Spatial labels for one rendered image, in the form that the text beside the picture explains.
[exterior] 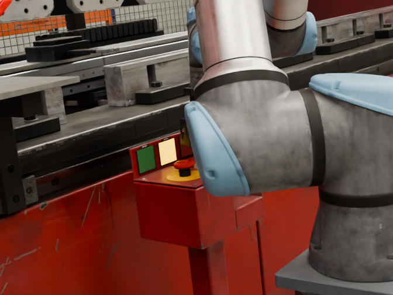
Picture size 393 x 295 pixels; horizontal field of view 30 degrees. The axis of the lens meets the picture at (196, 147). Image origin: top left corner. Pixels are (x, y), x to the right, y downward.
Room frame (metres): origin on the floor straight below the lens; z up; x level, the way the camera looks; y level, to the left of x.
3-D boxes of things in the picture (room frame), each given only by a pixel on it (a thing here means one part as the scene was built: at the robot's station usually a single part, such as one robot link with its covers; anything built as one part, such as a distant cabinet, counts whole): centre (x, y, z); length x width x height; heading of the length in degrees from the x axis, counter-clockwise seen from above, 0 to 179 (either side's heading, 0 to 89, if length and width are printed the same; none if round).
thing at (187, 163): (1.34, 0.03, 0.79); 0.04 x 0.04 x 0.04
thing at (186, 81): (1.78, 0.01, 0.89); 0.30 x 0.05 x 0.03; 139
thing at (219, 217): (1.39, 0.00, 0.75); 0.20 x 0.16 x 0.18; 139
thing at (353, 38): (2.38, -0.52, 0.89); 0.30 x 0.05 x 0.03; 139
